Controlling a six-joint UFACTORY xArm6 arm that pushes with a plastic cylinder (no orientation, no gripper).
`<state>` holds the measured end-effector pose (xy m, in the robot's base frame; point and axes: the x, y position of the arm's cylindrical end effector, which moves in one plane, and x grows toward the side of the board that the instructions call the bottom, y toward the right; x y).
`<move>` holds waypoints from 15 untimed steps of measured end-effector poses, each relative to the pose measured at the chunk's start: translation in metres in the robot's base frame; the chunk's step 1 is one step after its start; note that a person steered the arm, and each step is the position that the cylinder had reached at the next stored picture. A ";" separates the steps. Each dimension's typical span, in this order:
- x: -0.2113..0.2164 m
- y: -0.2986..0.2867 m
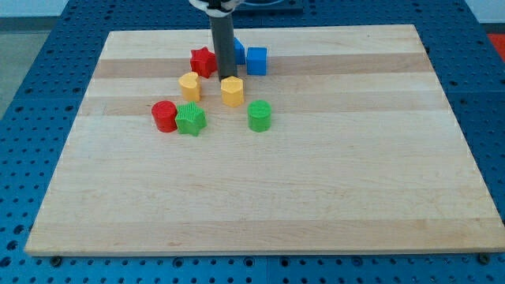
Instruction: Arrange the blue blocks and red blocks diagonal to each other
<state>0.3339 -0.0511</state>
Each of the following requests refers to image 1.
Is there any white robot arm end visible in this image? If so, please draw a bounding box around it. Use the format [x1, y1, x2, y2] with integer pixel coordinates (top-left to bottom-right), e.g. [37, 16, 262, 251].
[189, 0, 244, 17]

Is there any green cylinder block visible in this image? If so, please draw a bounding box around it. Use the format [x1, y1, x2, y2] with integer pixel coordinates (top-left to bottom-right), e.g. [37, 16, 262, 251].
[247, 99, 271, 133]

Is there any yellow pentagon block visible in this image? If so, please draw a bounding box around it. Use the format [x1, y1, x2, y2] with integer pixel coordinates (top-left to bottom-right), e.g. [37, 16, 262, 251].
[221, 77, 245, 107]

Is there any green star block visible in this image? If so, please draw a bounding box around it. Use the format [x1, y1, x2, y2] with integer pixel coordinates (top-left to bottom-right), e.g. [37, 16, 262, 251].
[175, 102, 207, 136]

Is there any yellow heart block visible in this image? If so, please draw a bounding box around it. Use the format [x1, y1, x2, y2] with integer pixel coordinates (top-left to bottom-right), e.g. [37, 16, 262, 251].
[178, 72, 201, 102]

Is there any blue cube block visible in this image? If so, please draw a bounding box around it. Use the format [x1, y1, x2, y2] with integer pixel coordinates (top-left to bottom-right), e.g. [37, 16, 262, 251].
[246, 47, 267, 76]

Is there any blue block behind rod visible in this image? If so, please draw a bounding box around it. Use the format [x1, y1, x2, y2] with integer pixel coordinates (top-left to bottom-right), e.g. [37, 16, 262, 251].
[234, 38, 246, 65]

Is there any red cylinder block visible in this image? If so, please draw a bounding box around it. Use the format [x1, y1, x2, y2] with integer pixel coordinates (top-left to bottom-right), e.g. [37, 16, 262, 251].
[151, 100, 178, 133]

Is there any wooden board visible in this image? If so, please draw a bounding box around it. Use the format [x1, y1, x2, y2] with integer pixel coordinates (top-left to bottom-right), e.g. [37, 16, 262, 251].
[24, 24, 504, 256]

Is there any red star block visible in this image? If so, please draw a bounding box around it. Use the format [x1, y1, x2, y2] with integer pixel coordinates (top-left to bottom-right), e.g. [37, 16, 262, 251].
[190, 47, 217, 78]

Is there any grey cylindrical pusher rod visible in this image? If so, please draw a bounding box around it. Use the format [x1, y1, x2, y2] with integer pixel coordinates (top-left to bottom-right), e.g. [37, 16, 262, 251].
[210, 14, 238, 80]

